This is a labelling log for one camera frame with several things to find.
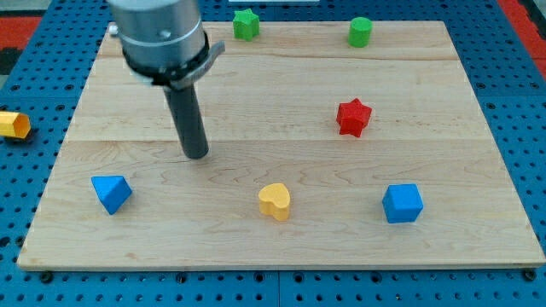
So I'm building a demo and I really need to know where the red star block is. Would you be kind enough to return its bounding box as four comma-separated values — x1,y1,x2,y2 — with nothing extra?
336,98,373,137

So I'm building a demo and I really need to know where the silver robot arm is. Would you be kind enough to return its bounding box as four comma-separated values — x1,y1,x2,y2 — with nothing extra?
107,0,225,90

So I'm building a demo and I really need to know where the green star block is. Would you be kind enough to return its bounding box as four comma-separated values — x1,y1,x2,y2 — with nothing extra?
232,9,259,41

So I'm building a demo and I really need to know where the yellow heart block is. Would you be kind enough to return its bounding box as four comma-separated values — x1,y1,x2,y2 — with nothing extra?
258,182,291,222

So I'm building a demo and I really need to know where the wooden board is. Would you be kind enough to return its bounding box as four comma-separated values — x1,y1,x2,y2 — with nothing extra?
18,21,545,271

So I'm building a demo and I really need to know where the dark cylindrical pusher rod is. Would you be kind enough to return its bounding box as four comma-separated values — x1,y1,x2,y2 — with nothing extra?
164,85,209,159

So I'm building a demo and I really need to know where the blue cube block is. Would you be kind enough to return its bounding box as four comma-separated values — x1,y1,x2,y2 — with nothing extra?
382,183,424,223

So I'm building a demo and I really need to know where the green cylinder block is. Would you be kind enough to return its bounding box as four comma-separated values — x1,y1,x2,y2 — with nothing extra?
347,17,373,48

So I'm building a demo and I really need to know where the blue triangular prism block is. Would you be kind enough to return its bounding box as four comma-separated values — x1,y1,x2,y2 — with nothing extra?
91,176,132,215

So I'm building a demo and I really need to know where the yellow hexagonal prism block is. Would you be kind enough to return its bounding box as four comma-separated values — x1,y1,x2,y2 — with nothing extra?
0,111,32,139

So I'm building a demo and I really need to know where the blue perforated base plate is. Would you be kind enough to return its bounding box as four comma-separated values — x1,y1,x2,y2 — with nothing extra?
1,0,545,306

